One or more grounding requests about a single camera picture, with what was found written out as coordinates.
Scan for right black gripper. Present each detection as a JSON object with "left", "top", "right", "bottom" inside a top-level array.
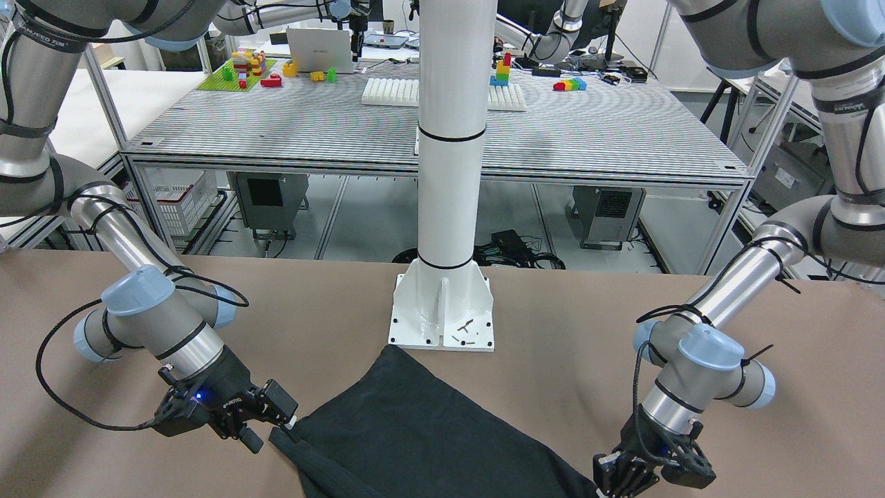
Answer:
[{"left": 201, "top": 346, "right": 298, "bottom": 454}]

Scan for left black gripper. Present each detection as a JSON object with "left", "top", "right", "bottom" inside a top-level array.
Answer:
[{"left": 593, "top": 407, "right": 690, "bottom": 497}]

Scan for black printed t-shirt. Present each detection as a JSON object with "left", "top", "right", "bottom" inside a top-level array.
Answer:
[{"left": 269, "top": 344, "right": 599, "bottom": 497}]

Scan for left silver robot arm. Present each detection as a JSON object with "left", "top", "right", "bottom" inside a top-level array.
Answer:
[{"left": 593, "top": 1, "right": 884, "bottom": 497}]

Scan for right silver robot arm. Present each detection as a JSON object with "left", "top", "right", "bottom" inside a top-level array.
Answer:
[{"left": 2, "top": 1, "right": 297, "bottom": 453}]

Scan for background silver robot arm right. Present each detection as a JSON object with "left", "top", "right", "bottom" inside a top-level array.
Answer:
[{"left": 496, "top": 1, "right": 710, "bottom": 497}]

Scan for grey computer box under table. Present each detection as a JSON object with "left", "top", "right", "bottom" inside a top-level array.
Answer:
[{"left": 227, "top": 172, "right": 309, "bottom": 241}]

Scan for white plastic basket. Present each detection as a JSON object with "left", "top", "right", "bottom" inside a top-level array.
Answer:
[{"left": 146, "top": 168, "right": 217, "bottom": 237}]

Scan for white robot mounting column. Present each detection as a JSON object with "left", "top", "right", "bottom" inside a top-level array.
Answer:
[{"left": 388, "top": 1, "right": 496, "bottom": 352}]

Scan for green lego baseplate with bricks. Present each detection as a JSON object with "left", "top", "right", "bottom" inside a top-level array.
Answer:
[{"left": 196, "top": 48, "right": 276, "bottom": 92}]

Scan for silver laptop on table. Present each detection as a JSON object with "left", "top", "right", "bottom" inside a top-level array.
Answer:
[{"left": 286, "top": 28, "right": 356, "bottom": 75}]

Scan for rainbow toy block row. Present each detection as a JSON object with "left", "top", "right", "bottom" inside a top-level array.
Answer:
[{"left": 552, "top": 77, "right": 587, "bottom": 92}]

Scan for stacked colourful toy blocks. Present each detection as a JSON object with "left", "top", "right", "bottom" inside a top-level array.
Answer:
[{"left": 490, "top": 53, "right": 512, "bottom": 87}]

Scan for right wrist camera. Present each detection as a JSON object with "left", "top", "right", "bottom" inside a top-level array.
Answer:
[{"left": 151, "top": 385, "right": 211, "bottom": 437}]

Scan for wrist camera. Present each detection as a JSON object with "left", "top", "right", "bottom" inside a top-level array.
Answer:
[
  {"left": 660, "top": 441, "right": 717, "bottom": 489},
  {"left": 151, "top": 385, "right": 211, "bottom": 437}
]

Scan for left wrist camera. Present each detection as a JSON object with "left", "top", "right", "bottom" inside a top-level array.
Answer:
[{"left": 660, "top": 441, "right": 717, "bottom": 489}]

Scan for aluminium frame work table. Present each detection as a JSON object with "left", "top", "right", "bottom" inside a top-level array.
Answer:
[{"left": 124, "top": 65, "right": 750, "bottom": 273}]

